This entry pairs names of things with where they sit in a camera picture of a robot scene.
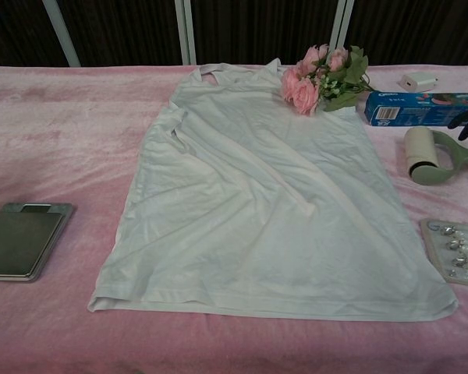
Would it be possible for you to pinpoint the white power adapter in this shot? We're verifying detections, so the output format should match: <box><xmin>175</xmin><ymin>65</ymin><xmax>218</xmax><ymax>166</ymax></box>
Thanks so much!
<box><xmin>398</xmin><ymin>72</ymin><xmax>440</xmax><ymax>93</ymax></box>

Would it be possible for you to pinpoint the silver kitchen scale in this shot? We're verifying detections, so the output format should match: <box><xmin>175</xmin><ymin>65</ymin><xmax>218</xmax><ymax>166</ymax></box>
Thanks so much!
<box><xmin>0</xmin><ymin>202</ymin><xmax>74</xmax><ymax>284</ymax></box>

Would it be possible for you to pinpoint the white tank top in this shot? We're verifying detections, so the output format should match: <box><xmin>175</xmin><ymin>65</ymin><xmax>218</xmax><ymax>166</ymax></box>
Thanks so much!
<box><xmin>86</xmin><ymin>58</ymin><xmax>459</xmax><ymax>324</ymax></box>

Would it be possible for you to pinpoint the pink fleece table cloth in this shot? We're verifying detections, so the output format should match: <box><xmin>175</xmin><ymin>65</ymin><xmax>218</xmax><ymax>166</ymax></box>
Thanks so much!
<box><xmin>0</xmin><ymin>64</ymin><xmax>468</xmax><ymax>374</ymax></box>

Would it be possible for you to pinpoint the tray of metal clips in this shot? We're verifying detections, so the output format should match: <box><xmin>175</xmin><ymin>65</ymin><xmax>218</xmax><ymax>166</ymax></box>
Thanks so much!
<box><xmin>419</xmin><ymin>217</ymin><xmax>468</xmax><ymax>288</ymax></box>

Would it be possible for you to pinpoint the pink artificial flower bouquet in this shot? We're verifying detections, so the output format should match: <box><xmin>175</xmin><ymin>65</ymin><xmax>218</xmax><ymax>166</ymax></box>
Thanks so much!
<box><xmin>281</xmin><ymin>43</ymin><xmax>371</xmax><ymax>117</ymax></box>

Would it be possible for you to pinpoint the green lint roller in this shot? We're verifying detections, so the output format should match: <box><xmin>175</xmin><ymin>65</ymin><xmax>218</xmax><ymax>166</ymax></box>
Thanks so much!
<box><xmin>404</xmin><ymin>127</ymin><xmax>468</xmax><ymax>184</ymax></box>

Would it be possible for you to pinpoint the white frame post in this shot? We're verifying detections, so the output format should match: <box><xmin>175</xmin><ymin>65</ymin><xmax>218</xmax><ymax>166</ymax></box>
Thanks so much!
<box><xmin>174</xmin><ymin>0</ymin><xmax>198</xmax><ymax>65</ymax></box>
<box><xmin>329</xmin><ymin>0</ymin><xmax>356</xmax><ymax>73</ymax></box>
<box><xmin>42</xmin><ymin>0</ymin><xmax>81</xmax><ymax>67</ymax></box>

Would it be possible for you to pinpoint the blue Oreo cookie box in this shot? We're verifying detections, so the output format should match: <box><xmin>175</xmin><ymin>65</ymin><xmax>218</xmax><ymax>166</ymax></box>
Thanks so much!
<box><xmin>363</xmin><ymin>91</ymin><xmax>468</xmax><ymax>128</ymax></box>

